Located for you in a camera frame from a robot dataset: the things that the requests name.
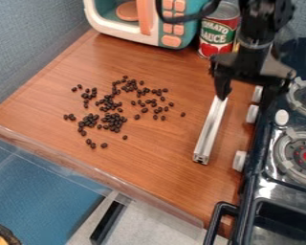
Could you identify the red tomato sauce can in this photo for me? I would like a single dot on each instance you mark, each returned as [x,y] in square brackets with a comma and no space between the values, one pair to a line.
[218,32]

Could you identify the silver metal bar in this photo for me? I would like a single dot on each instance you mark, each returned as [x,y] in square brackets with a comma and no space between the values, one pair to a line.
[211,129]

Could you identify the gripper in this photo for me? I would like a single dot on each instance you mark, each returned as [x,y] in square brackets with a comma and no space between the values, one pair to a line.
[252,65]

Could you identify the toy stove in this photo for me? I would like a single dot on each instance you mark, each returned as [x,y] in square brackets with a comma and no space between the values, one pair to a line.
[279,153]

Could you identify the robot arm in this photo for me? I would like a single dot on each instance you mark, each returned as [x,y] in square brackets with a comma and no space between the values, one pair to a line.
[258,22]

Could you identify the pile of black bits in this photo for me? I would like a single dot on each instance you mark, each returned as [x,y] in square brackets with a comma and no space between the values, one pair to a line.
[114,110]

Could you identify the toy microwave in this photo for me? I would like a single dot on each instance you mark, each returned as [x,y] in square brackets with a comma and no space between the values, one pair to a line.
[151,19]

